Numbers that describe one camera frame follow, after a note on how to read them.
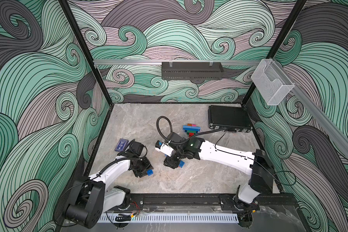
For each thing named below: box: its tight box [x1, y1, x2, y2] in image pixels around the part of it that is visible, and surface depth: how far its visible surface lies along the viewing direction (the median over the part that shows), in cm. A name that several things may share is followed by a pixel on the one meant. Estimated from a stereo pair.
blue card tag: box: [114, 138, 130, 152], surface depth 96 cm
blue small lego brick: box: [146, 169, 154, 176], surface depth 84 cm
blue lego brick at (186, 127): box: [182, 125, 201, 132], surface depth 105 cm
